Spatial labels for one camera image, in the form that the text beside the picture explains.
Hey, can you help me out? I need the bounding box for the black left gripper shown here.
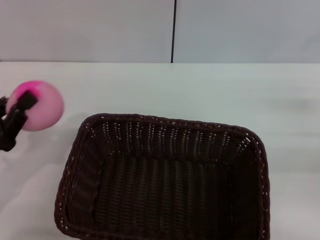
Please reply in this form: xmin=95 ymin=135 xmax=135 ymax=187
xmin=0 ymin=90 xmax=39 ymax=153

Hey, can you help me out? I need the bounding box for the dark brown woven basket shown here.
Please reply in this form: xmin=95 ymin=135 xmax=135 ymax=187
xmin=53 ymin=112 xmax=272 ymax=240

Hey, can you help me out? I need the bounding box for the black wall panel strip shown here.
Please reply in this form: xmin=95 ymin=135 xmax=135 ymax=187
xmin=170 ymin=0 xmax=178 ymax=64

